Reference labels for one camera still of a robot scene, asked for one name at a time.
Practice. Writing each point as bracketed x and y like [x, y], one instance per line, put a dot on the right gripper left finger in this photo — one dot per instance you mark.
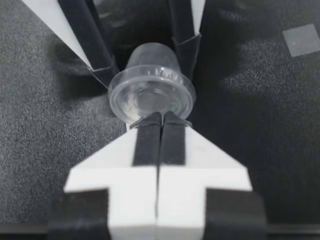
[120, 180]

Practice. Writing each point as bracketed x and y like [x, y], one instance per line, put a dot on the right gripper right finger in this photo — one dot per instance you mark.
[197, 180]

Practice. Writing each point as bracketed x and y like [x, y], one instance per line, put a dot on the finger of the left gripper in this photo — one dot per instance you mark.
[187, 47]
[82, 30]

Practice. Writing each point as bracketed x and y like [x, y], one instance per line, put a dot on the small clear plastic cup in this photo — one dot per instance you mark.
[150, 82]

